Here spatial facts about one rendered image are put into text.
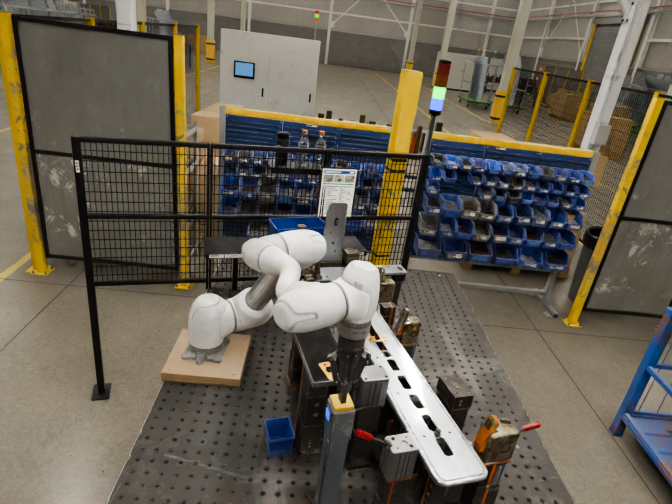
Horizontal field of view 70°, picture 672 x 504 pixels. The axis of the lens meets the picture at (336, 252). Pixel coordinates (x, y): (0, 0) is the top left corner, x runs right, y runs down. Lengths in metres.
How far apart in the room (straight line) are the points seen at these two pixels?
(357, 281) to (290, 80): 7.45
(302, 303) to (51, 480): 2.04
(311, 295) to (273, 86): 7.54
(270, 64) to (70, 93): 4.89
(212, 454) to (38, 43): 3.16
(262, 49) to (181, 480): 7.42
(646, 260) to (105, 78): 4.60
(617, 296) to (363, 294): 3.94
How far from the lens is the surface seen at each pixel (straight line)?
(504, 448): 1.74
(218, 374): 2.19
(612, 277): 4.84
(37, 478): 2.96
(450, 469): 1.60
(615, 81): 6.53
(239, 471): 1.88
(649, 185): 4.61
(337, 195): 2.80
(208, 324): 2.16
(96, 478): 2.87
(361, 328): 1.28
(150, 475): 1.90
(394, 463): 1.54
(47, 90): 4.22
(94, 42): 4.01
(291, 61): 8.50
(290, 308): 1.12
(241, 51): 8.59
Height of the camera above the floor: 2.13
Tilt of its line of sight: 24 degrees down
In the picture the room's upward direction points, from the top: 8 degrees clockwise
